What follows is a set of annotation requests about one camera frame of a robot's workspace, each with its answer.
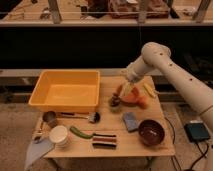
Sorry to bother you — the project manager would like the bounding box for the blue sponge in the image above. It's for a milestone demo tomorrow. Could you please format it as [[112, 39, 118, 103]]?
[[122, 112, 138, 132]]

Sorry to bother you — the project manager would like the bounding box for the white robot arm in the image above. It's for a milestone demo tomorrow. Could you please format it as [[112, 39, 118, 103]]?
[[123, 42, 213, 132]]

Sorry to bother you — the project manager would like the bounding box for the white paper cup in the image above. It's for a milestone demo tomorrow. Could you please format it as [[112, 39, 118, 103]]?
[[49, 125, 68, 147]]

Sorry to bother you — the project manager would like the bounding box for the orange plate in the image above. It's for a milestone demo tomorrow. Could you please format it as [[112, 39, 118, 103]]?
[[121, 87, 148, 109]]

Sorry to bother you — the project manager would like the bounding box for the small dark pinecone toy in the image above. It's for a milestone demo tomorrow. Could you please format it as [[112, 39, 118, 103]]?
[[109, 93, 120, 112]]

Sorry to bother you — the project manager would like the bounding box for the dark purple bowl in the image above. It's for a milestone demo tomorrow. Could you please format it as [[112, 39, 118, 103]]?
[[138, 119, 165, 146]]

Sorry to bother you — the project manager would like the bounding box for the yellow plastic bin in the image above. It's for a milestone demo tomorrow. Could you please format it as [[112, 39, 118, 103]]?
[[28, 70, 100, 113]]

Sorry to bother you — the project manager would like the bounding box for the striped cloth block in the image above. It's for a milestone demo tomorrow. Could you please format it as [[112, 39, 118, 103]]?
[[92, 134, 117, 148]]

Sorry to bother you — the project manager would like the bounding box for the green pepper toy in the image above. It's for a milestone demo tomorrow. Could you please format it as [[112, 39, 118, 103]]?
[[69, 126, 94, 139]]

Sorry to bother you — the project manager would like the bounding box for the black foot pedal box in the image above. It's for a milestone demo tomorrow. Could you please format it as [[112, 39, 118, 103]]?
[[184, 123, 210, 142]]

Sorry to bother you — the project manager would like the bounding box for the light blue cloth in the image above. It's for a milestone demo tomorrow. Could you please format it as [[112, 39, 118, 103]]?
[[24, 138, 54, 171]]

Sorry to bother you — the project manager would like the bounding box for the black brush with handle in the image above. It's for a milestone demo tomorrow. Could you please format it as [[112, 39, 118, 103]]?
[[61, 112, 101, 123]]

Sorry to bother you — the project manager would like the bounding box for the black cable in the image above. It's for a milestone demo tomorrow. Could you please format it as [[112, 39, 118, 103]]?
[[164, 116, 211, 171]]

